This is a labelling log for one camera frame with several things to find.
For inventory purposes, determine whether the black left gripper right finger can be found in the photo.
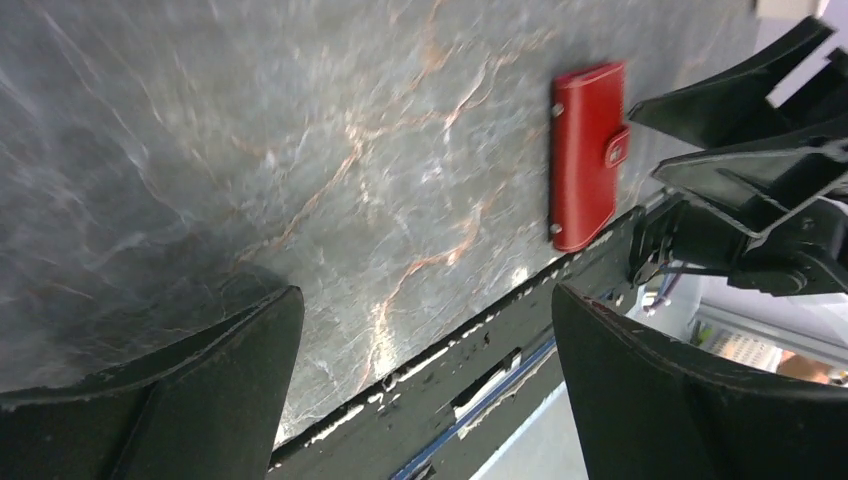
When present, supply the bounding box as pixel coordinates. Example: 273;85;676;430
551;284;847;479

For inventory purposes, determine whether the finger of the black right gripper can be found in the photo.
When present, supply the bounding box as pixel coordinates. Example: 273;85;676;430
652;137;847;238
628;16;835;149

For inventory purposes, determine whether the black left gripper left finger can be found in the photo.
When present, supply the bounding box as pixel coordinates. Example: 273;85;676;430
1;286;305;479

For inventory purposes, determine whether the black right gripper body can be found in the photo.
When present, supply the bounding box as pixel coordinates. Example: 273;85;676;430
629;194;847;297

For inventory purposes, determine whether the red leather card holder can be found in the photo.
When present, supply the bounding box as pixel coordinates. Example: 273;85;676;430
549;61;630;253

